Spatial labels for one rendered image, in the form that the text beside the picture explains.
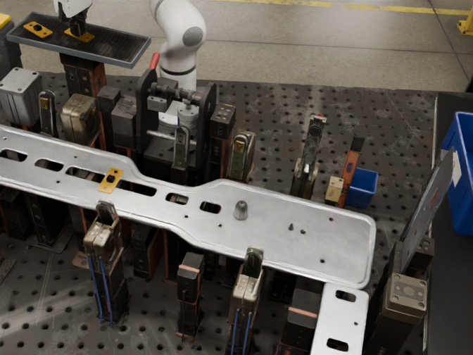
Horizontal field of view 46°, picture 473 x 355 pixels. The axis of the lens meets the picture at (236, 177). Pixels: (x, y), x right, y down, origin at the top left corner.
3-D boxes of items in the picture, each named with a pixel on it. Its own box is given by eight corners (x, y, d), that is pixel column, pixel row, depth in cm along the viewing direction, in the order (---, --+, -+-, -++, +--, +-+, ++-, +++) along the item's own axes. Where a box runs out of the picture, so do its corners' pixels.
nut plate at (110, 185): (110, 194, 136) (110, 191, 136) (96, 190, 137) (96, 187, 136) (124, 171, 142) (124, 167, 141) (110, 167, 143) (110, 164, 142)
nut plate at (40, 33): (22, 27, 155) (22, 23, 154) (34, 22, 157) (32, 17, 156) (42, 38, 152) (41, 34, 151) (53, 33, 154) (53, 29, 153)
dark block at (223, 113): (205, 222, 171) (210, 118, 140) (212, 206, 175) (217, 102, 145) (220, 226, 170) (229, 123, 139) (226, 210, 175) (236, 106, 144)
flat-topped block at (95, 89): (79, 160, 185) (56, 44, 152) (89, 144, 190) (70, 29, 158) (106, 167, 184) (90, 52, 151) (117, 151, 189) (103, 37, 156)
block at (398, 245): (360, 342, 147) (391, 280, 125) (365, 304, 155) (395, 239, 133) (371, 346, 146) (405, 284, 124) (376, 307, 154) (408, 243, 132)
